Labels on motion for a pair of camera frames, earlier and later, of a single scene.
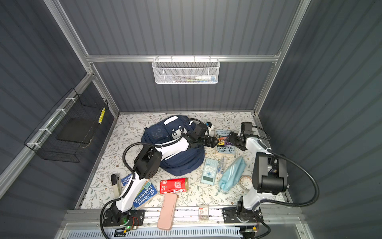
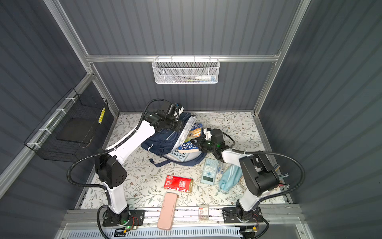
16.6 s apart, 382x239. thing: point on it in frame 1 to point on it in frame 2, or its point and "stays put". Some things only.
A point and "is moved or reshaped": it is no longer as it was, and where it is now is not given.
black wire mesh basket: x=65 y=132 stays put
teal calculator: x=209 y=172 stays put
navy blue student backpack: x=171 y=129 is moved or reshaped
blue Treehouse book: x=147 y=191 is moved or reshaped
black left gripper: x=211 y=141 to x=179 y=126
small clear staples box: x=203 y=212 stays put
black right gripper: x=232 y=138 to x=201 y=142
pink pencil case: x=166 y=218 stays put
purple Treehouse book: x=224 y=146 is moved or reshaped
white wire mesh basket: x=185 y=70 stays put
